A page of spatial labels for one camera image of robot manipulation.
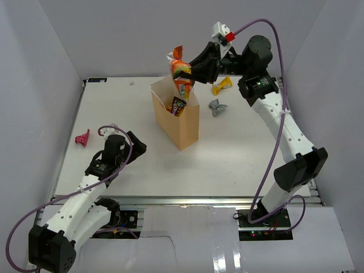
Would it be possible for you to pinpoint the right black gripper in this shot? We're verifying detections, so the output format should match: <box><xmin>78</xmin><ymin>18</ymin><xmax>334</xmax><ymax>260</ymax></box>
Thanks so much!
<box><xmin>181</xmin><ymin>41</ymin><xmax>252</xmax><ymax>84</ymax></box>

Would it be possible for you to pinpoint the orange fruit candy bag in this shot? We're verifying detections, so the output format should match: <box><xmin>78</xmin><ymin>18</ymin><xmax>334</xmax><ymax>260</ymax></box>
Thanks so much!
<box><xmin>167</xmin><ymin>45</ymin><xmax>195</xmax><ymax>101</ymax></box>

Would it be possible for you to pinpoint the silver wrapper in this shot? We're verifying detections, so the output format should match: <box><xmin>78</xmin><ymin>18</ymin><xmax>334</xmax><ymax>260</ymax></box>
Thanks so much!
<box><xmin>208</xmin><ymin>99</ymin><xmax>228</xmax><ymax>117</ymax></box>

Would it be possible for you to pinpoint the purple M&M's packet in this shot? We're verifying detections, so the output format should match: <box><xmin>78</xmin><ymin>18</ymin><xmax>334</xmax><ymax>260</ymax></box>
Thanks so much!
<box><xmin>170</xmin><ymin>96</ymin><xmax>187</xmax><ymax>117</ymax></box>

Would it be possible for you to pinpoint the small magenta wrapper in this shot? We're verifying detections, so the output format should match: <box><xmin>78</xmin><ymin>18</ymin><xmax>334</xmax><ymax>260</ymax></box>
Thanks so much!
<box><xmin>75</xmin><ymin>129</ymin><xmax>90</xmax><ymax>147</ymax></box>

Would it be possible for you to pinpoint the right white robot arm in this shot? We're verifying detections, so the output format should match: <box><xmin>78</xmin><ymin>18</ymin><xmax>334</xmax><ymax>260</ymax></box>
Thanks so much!
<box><xmin>189</xmin><ymin>35</ymin><xmax>328</xmax><ymax>227</ymax></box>

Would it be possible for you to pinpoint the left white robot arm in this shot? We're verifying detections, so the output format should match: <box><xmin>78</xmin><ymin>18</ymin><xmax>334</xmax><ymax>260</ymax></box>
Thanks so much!
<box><xmin>28</xmin><ymin>125</ymin><xmax>147</xmax><ymax>272</ymax></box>

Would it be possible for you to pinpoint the brown paper bag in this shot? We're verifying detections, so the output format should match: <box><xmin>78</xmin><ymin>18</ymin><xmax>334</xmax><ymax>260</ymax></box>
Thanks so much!
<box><xmin>150</xmin><ymin>76</ymin><xmax>200</xmax><ymax>151</ymax></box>

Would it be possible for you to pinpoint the small yellow candy wrapper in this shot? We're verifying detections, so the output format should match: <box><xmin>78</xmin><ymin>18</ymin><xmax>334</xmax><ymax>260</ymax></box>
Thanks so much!
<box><xmin>212</xmin><ymin>76</ymin><xmax>233</xmax><ymax>96</ymax></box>

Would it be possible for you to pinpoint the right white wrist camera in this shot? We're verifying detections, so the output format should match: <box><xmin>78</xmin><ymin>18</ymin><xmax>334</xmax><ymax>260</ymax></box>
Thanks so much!
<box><xmin>212</xmin><ymin>22</ymin><xmax>235</xmax><ymax>58</ymax></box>

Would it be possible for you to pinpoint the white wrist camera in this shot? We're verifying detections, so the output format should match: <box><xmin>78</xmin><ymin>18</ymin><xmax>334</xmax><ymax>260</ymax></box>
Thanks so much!
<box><xmin>212</xmin><ymin>22</ymin><xmax>235</xmax><ymax>58</ymax></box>
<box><xmin>98</xmin><ymin>123</ymin><xmax>119</xmax><ymax>140</ymax></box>

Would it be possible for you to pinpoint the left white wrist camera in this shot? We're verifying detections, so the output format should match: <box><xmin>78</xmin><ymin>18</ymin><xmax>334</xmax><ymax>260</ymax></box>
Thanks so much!
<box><xmin>98</xmin><ymin>123</ymin><xmax>119</xmax><ymax>140</ymax></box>

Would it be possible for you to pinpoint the aluminium front rail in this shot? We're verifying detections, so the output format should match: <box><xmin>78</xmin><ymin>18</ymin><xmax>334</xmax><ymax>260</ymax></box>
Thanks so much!
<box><xmin>50</xmin><ymin>196</ymin><xmax>322</xmax><ymax>206</ymax></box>

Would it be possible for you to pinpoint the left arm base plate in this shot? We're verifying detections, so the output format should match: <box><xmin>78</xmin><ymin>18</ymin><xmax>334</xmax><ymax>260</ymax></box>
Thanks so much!
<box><xmin>92</xmin><ymin>210</ymin><xmax>140</xmax><ymax>239</ymax></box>

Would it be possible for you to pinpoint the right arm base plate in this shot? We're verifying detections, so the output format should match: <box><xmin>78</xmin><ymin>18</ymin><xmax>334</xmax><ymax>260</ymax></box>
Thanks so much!
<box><xmin>233</xmin><ymin>209</ymin><xmax>293</xmax><ymax>242</ymax></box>

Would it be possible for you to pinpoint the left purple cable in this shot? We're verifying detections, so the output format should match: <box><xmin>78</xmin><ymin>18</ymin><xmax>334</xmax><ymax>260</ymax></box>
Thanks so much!
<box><xmin>5</xmin><ymin>125</ymin><xmax>140</xmax><ymax>271</ymax></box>

